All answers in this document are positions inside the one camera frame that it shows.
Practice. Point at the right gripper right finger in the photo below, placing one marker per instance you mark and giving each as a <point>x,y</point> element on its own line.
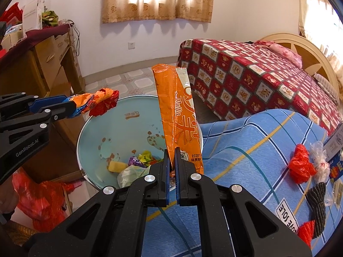
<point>232,222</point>

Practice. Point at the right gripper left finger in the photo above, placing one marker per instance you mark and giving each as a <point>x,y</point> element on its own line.
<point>112,222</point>

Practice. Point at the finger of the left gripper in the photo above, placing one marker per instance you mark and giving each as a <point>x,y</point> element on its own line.
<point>60,106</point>
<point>17,101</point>

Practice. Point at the orange blue snack wrapper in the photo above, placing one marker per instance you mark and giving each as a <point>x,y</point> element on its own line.
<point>95,104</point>

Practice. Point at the yellow red plastic wrapper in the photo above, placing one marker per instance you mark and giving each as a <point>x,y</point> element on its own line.
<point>146,158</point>

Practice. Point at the red plastic bag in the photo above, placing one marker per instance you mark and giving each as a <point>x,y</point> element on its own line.
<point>42,202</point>
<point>300,167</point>

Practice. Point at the black foam net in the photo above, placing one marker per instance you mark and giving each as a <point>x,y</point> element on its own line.
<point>315,197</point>

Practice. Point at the clear bag with red print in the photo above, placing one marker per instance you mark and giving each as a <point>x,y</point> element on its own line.
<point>318,155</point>

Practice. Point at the long orange snack bag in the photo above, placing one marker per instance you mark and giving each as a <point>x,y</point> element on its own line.
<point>178,113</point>

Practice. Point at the purple snack wrapper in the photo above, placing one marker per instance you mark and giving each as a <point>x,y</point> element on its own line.
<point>135,161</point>

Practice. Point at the red foam fruit net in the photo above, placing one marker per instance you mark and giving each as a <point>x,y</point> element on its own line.
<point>306,232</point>

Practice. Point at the light blue trash bin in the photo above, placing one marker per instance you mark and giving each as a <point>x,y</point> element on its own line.
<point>131,128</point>

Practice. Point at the person's left hand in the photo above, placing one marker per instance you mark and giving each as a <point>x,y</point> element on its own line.
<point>8,197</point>

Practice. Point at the brown wooden desk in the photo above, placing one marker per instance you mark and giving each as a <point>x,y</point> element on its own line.
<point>45,64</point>

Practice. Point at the yellow sponge piece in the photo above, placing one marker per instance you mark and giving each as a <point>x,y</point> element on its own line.
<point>116,166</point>

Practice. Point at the red plastic bag on floor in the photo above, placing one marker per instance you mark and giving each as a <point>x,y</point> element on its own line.
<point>42,202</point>

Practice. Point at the blue checked tablecloth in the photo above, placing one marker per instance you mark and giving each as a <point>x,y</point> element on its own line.
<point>251,151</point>

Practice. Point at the green cloth on desk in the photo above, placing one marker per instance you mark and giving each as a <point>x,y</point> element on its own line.
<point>50,19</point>

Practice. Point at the left clear snack packet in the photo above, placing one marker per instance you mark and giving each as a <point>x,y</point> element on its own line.
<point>337,192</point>

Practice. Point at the blue Look milk carton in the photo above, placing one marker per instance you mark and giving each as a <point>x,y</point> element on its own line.
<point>336,169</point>

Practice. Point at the tall white milk carton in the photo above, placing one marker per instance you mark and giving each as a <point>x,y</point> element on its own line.
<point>335,143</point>

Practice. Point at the red patterned bedspread bed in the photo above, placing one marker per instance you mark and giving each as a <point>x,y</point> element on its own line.
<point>237,79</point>

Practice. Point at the striped pillow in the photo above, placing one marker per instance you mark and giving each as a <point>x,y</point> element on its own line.
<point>328,88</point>

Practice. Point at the pink floral pillow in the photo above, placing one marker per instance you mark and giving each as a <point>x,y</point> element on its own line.
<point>286,53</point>

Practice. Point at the cream wooden headboard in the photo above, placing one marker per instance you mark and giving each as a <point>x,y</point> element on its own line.
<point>313,60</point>

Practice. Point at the back window beige curtain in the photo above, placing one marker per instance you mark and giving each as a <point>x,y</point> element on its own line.
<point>320,24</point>

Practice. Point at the wall power socket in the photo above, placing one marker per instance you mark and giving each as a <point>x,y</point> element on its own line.
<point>131,45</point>

